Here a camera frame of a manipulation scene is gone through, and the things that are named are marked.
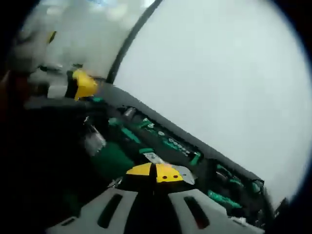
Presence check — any green handled hammer tool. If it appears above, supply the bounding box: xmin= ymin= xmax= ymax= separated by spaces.
xmin=83 ymin=116 xmax=134 ymax=180

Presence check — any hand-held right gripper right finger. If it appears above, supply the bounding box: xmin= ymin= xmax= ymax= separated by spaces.
xmin=153 ymin=163 xmax=266 ymax=234

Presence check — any person's left hand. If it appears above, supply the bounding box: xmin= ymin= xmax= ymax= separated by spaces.
xmin=0 ymin=69 xmax=31 ymax=103

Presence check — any black toolbox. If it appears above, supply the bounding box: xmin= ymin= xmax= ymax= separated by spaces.
xmin=21 ymin=82 xmax=291 ymax=234

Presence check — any row of green screwdrivers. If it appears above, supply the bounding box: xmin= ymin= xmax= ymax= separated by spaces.
xmin=215 ymin=163 xmax=261 ymax=193

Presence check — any glass partition with black frame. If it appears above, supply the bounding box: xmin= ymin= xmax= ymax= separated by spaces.
xmin=20 ymin=0 xmax=164 ymax=85

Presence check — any row of silver sockets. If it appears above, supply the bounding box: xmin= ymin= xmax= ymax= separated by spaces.
xmin=143 ymin=117 xmax=203 ymax=164

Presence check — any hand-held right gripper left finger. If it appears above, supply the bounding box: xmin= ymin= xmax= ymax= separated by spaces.
xmin=45 ymin=162 xmax=154 ymax=234

